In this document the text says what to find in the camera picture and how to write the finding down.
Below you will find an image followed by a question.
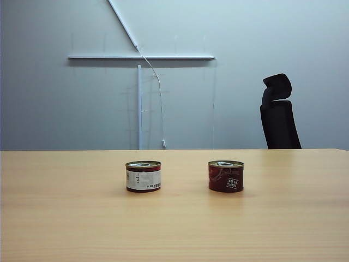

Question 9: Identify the dark red tomato can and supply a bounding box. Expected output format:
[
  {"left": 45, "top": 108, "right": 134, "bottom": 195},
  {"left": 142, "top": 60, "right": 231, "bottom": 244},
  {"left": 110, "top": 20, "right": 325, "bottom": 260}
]
[{"left": 207, "top": 160, "right": 245, "bottom": 193}]

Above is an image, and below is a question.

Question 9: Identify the tomato can with white label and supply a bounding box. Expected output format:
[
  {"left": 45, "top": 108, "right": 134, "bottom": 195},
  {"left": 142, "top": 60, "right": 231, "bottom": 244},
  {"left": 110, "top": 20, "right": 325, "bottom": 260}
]
[{"left": 125, "top": 160, "right": 163, "bottom": 193}]

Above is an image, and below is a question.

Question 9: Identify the black office chair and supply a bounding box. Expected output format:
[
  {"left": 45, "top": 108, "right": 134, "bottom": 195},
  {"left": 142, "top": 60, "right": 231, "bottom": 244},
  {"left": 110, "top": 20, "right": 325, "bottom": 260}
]
[{"left": 260, "top": 73, "right": 303, "bottom": 150}]

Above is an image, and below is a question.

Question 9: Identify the vertical white wall rail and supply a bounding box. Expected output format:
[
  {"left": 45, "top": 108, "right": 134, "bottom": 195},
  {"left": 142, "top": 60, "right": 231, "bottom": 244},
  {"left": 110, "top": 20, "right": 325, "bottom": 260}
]
[{"left": 137, "top": 64, "right": 143, "bottom": 151}]

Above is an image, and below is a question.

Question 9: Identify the thin white hanging cable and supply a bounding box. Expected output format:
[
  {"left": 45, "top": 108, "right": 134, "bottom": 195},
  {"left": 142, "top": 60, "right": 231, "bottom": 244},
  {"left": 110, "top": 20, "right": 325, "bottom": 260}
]
[{"left": 137, "top": 46, "right": 167, "bottom": 149}]

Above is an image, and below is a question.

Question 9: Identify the horizontal white wall rail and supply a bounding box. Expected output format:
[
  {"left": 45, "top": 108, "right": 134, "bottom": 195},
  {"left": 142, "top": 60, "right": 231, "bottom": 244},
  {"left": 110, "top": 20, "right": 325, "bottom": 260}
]
[{"left": 67, "top": 53, "right": 216, "bottom": 61}]

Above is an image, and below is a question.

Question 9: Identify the diagonal white wall rail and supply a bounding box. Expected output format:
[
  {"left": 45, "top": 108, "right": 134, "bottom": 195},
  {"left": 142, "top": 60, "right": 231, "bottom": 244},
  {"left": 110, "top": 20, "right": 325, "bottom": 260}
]
[{"left": 107, "top": 0, "right": 140, "bottom": 50}]

